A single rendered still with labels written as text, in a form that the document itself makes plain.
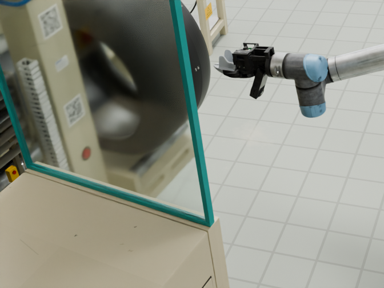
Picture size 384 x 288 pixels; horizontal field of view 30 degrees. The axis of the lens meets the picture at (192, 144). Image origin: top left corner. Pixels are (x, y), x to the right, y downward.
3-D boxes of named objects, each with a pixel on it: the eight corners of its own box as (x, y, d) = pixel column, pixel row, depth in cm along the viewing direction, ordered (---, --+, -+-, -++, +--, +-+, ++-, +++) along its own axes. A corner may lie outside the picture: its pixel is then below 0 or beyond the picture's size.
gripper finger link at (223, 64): (211, 51, 218) (236, 52, 213) (215, 68, 221) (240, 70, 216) (206, 56, 216) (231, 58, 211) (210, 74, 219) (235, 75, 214)
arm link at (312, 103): (329, 98, 215) (323, 66, 209) (326, 119, 206) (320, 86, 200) (303, 100, 218) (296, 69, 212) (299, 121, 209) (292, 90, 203)
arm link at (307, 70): (320, 90, 199) (315, 63, 194) (285, 87, 205) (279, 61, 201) (331, 75, 204) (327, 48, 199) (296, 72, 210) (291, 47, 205)
